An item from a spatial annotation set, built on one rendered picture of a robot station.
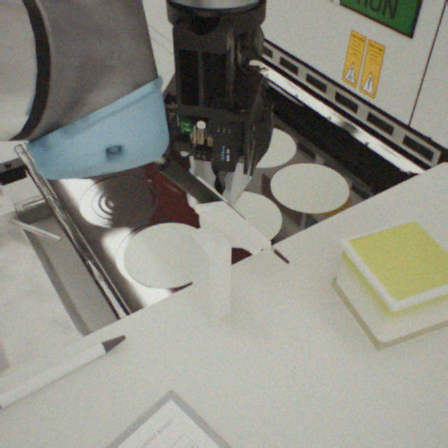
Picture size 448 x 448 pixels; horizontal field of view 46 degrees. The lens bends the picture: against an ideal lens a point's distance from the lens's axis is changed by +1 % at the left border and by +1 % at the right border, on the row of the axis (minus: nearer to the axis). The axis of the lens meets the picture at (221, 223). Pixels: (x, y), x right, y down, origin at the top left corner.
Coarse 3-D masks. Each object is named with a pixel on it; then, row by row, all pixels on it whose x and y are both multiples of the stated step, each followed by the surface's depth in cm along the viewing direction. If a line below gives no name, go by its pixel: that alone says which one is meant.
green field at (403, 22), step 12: (348, 0) 64; (360, 0) 62; (372, 0) 61; (384, 0) 59; (396, 0) 58; (408, 0) 57; (372, 12) 62; (384, 12) 60; (396, 12) 59; (408, 12) 57; (396, 24) 59; (408, 24) 58
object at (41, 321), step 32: (0, 192) 70; (0, 256) 61; (32, 256) 61; (0, 288) 58; (32, 288) 58; (0, 320) 55; (32, 320) 55; (64, 320) 55; (0, 352) 52; (32, 352) 52
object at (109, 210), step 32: (288, 128) 77; (320, 160) 71; (64, 192) 67; (96, 192) 67; (128, 192) 67; (160, 192) 67; (256, 192) 67; (352, 192) 67; (96, 224) 62; (128, 224) 62; (192, 224) 62; (288, 224) 62; (96, 256) 59; (128, 288) 55; (160, 288) 55
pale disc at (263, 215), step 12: (252, 192) 67; (240, 204) 65; (252, 204) 65; (264, 204) 65; (252, 216) 63; (264, 216) 63; (276, 216) 63; (216, 228) 62; (264, 228) 62; (276, 228) 62; (228, 240) 60
